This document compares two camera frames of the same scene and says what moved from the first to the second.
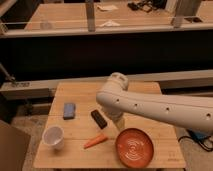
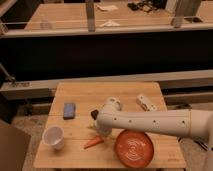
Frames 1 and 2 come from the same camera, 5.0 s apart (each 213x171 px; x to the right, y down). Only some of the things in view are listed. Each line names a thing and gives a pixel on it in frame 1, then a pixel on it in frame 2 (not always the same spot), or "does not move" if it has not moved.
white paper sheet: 105,8 does not move
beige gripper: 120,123 to 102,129
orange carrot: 101,138 does not move
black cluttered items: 148,5 does not move
